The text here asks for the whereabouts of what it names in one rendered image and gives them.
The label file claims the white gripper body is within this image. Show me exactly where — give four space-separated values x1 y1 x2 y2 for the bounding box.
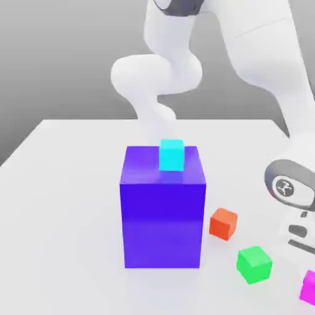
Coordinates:
280 235 315 268

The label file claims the small magenta cube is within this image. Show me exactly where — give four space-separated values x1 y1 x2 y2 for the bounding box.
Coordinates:
299 269 315 307

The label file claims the small green cube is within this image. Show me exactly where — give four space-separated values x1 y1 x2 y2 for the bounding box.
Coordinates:
236 245 273 285

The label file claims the small red cube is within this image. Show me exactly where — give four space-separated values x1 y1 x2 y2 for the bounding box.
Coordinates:
209 207 239 241

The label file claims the small cyan cube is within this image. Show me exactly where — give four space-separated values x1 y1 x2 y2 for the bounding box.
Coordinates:
159 138 185 172

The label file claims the large purple box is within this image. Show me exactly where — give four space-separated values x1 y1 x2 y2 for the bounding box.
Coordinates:
119 145 207 269

